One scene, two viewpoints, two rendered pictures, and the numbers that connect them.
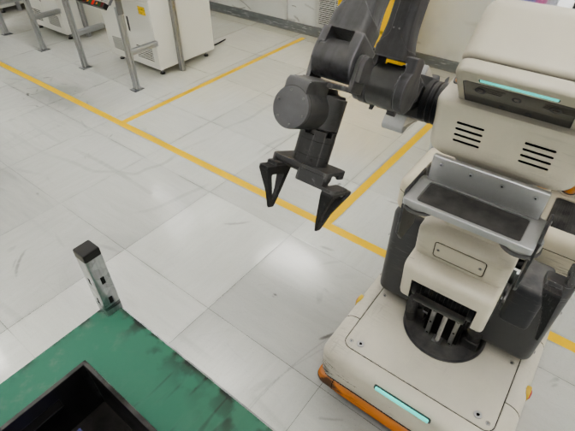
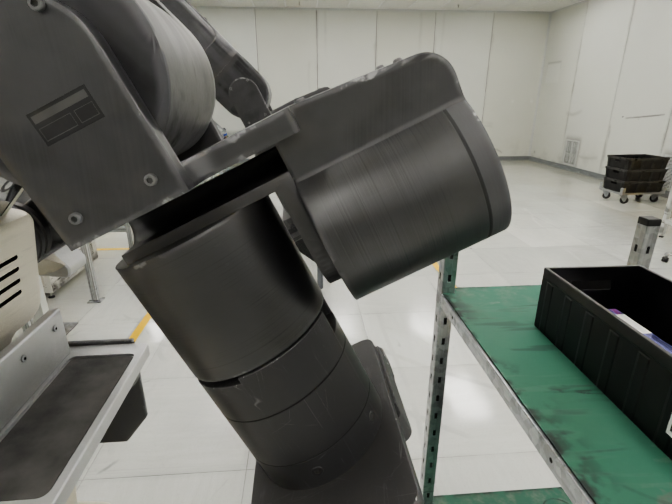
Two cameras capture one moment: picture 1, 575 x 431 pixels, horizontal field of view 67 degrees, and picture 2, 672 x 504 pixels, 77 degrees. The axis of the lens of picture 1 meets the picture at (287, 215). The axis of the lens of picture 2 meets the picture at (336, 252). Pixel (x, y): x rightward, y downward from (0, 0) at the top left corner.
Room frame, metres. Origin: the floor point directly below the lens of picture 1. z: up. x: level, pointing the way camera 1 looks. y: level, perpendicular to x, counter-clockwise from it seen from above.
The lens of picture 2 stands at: (0.67, 0.08, 1.33)
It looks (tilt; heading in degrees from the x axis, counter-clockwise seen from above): 20 degrees down; 228
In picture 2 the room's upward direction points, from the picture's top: straight up
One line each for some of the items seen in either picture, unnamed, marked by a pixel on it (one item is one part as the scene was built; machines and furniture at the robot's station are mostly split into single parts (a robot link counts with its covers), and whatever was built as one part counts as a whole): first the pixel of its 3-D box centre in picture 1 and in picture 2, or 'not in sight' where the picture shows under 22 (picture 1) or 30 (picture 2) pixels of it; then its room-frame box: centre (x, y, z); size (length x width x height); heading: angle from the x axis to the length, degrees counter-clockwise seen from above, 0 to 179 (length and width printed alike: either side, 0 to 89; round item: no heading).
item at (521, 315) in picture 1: (477, 292); not in sight; (0.73, -0.50, 0.68); 0.28 x 0.27 x 0.25; 53
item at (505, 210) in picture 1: (471, 218); (36, 452); (0.67, -0.38, 0.99); 0.28 x 0.16 x 0.22; 53
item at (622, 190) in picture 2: not in sight; (633, 178); (-6.24, -1.49, 0.30); 0.64 x 0.46 x 0.60; 145
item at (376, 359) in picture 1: (435, 345); not in sight; (0.90, -0.55, 0.16); 0.67 x 0.64 x 0.25; 143
